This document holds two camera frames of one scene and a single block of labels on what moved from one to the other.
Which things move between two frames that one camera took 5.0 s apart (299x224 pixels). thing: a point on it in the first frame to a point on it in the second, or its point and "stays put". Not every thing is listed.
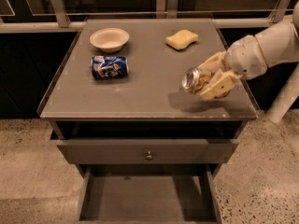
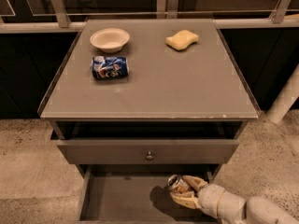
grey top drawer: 150,151 stays put
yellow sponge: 181,39 stays put
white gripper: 245,60 to 209,196
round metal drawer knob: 149,157 stays put
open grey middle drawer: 149,194 stays put
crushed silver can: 193,80 to 176,182
